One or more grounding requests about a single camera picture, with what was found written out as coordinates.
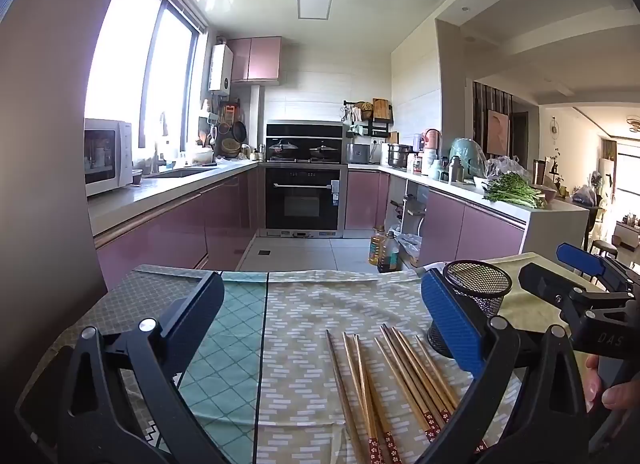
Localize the steel faucet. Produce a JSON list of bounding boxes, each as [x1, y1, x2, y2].
[[150, 141, 168, 175]]

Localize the bunch of green vegetables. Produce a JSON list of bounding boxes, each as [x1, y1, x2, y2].
[[482, 172, 548, 209]]

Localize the kitchen window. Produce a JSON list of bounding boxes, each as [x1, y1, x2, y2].
[[82, 0, 208, 155]]

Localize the ceiling light panel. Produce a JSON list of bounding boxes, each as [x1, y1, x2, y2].
[[296, 0, 334, 20]]

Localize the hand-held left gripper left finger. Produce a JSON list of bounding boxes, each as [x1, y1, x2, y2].
[[15, 269, 226, 464]]

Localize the steel kitchen sink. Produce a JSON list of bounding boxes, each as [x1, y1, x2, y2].
[[145, 167, 211, 179]]

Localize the white water heater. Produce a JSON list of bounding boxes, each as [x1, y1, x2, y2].
[[208, 44, 234, 93]]

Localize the clear plastic bag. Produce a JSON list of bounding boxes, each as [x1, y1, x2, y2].
[[485, 155, 526, 179]]

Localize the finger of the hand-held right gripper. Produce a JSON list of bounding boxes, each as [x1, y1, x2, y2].
[[556, 242, 640, 295], [518, 264, 637, 332]]

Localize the cooking oil bottles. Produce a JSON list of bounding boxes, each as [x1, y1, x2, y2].
[[378, 231, 401, 275]]

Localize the black mesh utensil holder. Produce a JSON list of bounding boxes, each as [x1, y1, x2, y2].
[[427, 260, 513, 360]]

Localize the pink wall cabinet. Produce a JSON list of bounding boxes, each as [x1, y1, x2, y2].
[[227, 36, 282, 83]]

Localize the pink base cabinet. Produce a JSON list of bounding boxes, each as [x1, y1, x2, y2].
[[420, 189, 528, 267], [92, 166, 261, 289], [346, 170, 391, 231]]

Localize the yellow cooking oil bottle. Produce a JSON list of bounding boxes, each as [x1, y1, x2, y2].
[[368, 225, 388, 266]]

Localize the black integrated stove oven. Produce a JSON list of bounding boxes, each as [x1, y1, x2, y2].
[[257, 120, 349, 239]]

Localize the bunch of wooden chopsticks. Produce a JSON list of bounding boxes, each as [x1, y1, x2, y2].
[[326, 324, 488, 464]]

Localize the person's right hand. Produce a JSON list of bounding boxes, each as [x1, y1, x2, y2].
[[582, 354, 640, 415]]

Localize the patchwork patterned tablecloth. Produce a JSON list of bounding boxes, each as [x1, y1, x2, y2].
[[50, 264, 521, 464]]

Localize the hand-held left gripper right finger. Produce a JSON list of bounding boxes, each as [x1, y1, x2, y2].
[[415, 268, 591, 464]]

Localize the framed wall painting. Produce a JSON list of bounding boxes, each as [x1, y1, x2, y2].
[[487, 108, 511, 157]]

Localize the steel steamer pot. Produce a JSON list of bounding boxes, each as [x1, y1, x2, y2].
[[387, 143, 413, 168]]

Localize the black wall spice rack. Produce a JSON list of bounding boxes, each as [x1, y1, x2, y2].
[[350, 116, 393, 141]]

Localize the yellow zigzag-edged cloth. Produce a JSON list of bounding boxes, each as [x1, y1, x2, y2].
[[490, 253, 611, 345]]

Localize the pale green kitchen appliance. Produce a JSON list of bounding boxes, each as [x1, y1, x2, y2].
[[448, 138, 488, 179]]

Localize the white microwave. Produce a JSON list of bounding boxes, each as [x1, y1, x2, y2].
[[84, 118, 134, 197]]

